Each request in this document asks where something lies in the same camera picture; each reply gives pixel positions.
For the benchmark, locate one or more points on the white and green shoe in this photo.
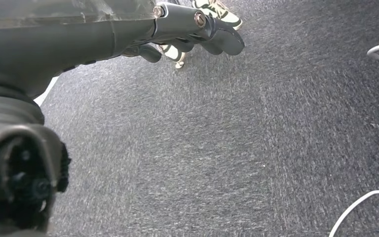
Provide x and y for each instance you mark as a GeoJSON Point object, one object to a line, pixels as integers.
{"type": "Point", "coordinates": [174, 54]}
{"type": "Point", "coordinates": [219, 11]}

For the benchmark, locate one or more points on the robot left arm ribbed sleeve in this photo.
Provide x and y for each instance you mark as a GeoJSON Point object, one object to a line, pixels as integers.
{"type": "Point", "coordinates": [9, 157]}

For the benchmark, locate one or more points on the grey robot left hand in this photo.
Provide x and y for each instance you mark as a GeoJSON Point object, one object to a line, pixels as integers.
{"type": "Point", "coordinates": [62, 45]}

